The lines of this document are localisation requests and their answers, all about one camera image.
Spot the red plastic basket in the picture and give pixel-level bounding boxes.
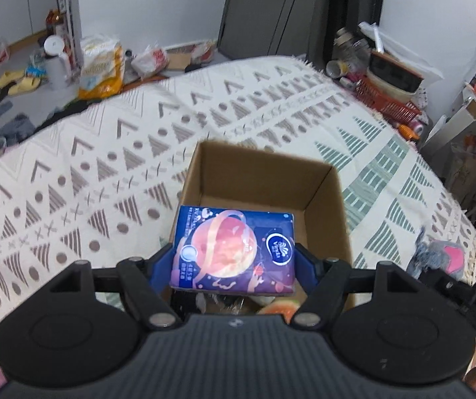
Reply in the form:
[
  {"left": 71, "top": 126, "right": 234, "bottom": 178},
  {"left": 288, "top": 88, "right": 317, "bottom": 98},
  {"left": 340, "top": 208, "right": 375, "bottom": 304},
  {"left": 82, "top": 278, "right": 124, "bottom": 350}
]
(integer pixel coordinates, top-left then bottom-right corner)
[{"left": 353, "top": 76, "right": 422, "bottom": 124}]

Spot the brown bottle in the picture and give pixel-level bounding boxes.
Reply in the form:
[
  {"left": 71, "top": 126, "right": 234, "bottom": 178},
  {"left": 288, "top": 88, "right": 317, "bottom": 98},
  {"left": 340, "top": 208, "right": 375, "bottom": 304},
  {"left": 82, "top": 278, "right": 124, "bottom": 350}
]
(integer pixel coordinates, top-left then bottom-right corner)
[{"left": 46, "top": 9, "right": 66, "bottom": 37}]

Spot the yellow and white bag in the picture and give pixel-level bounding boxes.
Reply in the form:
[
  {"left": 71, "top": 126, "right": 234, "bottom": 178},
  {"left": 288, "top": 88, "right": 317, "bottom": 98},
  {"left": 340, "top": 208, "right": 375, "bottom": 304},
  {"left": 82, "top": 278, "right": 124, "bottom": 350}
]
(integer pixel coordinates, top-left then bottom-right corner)
[{"left": 77, "top": 34, "right": 125, "bottom": 99}]

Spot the cardboard box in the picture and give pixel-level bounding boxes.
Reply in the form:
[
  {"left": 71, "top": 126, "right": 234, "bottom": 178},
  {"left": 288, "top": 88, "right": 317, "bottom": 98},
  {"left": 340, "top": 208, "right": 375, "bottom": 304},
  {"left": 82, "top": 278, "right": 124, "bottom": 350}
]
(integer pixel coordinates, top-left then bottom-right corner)
[{"left": 158, "top": 140, "right": 353, "bottom": 325}]

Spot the clear plastic bag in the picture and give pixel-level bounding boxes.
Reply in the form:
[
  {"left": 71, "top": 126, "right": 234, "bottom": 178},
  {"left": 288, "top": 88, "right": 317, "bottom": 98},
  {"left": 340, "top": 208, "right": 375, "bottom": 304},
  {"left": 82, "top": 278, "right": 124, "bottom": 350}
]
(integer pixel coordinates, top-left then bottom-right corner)
[{"left": 358, "top": 22, "right": 445, "bottom": 80}]

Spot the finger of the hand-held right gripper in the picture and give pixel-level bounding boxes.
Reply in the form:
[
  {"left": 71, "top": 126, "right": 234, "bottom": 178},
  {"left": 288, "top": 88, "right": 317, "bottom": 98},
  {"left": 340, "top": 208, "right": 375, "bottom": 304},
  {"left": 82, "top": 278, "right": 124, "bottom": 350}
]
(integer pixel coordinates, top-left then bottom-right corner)
[{"left": 418, "top": 265, "right": 468, "bottom": 301}]

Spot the cream bowl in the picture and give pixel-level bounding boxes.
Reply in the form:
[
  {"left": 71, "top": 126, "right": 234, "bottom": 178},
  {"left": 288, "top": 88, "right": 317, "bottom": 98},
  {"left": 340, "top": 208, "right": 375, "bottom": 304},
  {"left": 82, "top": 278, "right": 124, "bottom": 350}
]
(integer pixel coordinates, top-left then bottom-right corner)
[{"left": 364, "top": 70, "right": 414, "bottom": 104}]

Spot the paper cup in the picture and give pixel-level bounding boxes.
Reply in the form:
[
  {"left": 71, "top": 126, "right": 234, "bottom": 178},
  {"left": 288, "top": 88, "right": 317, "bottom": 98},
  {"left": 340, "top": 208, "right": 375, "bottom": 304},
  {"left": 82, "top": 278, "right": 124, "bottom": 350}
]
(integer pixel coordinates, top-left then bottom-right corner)
[{"left": 325, "top": 59, "right": 349, "bottom": 78}]

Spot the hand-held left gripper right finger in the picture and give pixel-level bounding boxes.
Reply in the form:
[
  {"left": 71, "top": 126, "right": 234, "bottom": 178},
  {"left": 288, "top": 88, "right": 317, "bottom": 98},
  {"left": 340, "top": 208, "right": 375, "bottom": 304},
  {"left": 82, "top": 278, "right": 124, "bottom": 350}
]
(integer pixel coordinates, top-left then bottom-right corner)
[{"left": 289, "top": 243, "right": 408, "bottom": 330}]

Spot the grey and pink plush toy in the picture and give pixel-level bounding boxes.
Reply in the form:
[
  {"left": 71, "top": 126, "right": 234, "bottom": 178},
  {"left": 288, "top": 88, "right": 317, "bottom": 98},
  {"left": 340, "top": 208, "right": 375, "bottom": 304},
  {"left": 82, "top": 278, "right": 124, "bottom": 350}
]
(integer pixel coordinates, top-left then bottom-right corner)
[{"left": 413, "top": 226, "right": 466, "bottom": 280}]

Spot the white and pink plastic bag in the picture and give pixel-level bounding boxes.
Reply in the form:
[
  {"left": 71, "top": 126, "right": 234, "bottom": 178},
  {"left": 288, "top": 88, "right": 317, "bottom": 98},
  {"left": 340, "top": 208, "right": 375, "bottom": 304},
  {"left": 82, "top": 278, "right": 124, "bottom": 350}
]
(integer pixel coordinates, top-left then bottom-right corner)
[{"left": 131, "top": 43, "right": 171, "bottom": 79}]

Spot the flat cardboard sheet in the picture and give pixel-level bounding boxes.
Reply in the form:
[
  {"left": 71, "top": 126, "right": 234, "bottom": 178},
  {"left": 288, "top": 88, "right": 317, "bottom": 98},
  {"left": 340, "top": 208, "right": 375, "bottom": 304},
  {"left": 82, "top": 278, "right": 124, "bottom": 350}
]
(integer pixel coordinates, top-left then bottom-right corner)
[{"left": 164, "top": 41, "right": 219, "bottom": 72}]

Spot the blue tissue pack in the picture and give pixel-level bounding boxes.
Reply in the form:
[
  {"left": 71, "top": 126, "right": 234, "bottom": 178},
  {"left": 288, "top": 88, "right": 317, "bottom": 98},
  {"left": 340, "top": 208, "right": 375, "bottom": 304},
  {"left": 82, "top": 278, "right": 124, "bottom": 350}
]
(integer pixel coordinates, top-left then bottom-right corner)
[{"left": 168, "top": 205, "right": 297, "bottom": 297}]

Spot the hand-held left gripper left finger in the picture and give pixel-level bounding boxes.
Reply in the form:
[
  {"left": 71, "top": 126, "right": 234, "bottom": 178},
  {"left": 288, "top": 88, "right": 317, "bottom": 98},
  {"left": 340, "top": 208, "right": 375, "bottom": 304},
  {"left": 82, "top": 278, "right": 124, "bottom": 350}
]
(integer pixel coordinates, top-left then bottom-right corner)
[{"left": 49, "top": 243, "right": 182, "bottom": 330}]

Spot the grey door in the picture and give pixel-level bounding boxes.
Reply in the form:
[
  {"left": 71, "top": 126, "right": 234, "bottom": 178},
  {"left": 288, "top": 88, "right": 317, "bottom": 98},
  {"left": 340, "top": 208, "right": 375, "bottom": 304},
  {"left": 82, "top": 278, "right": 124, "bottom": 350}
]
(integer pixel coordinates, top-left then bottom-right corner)
[{"left": 216, "top": 0, "right": 335, "bottom": 62}]

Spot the glass jar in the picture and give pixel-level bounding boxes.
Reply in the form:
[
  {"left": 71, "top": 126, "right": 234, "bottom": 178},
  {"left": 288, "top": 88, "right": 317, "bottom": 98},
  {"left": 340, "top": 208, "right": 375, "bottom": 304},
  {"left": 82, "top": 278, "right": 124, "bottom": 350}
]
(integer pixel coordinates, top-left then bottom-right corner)
[{"left": 333, "top": 27, "right": 368, "bottom": 62}]

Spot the hamburger plush toy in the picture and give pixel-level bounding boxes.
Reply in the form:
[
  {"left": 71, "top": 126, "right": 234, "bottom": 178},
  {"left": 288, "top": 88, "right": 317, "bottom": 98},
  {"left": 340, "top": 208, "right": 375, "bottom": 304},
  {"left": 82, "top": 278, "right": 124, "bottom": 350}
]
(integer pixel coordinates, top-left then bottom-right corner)
[{"left": 257, "top": 298, "right": 302, "bottom": 325}]

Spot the white desk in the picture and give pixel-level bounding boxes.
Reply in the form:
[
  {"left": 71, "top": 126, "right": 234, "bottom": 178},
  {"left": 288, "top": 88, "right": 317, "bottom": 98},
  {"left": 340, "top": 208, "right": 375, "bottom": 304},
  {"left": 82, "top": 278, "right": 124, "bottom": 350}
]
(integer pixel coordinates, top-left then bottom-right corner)
[{"left": 420, "top": 82, "right": 476, "bottom": 233}]

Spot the white kettle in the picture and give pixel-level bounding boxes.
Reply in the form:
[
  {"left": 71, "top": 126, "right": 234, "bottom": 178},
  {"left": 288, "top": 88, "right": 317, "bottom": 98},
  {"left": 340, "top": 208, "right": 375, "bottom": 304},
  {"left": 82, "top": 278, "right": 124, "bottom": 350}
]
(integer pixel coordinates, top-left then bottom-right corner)
[{"left": 43, "top": 35, "right": 73, "bottom": 91}]

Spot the patterned white bed blanket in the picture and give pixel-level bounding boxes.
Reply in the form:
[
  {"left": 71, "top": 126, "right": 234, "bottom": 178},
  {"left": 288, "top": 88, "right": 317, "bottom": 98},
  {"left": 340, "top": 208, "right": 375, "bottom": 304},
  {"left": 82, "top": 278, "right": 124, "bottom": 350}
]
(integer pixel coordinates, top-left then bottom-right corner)
[{"left": 0, "top": 55, "right": 476, "bottom": 329}]

